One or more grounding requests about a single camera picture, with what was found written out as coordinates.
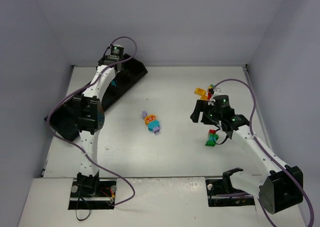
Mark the yellow lego brick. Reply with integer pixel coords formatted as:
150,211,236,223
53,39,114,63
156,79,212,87
194,87,206,96

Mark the small purple lego brick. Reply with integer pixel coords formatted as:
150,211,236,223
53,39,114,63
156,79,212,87
142,111,148,120

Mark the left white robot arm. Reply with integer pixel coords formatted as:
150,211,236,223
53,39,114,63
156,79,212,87
72,44,124,197

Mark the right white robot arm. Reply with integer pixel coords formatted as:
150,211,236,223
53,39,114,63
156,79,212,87
190,94,303,214

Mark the red yellow green lego stack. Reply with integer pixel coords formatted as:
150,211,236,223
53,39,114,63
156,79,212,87
200,84,215,101

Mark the teal curved lego piece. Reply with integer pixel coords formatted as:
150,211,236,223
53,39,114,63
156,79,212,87
208,133,219,142

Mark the green flat lego brick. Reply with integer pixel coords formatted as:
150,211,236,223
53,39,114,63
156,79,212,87
205,140,216,147

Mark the lavender lego brick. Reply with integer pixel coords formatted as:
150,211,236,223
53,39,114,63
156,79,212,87
152,126,160,135

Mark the black sectioned sorting tray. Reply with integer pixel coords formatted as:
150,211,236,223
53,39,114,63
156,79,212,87
49,58,148,142

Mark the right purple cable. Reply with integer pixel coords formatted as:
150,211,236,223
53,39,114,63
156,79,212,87
212,78,316,227

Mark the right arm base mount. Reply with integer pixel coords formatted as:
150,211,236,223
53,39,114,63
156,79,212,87
205,178,255,208

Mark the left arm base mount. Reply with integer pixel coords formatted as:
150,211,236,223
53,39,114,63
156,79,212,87
68,179,117,210

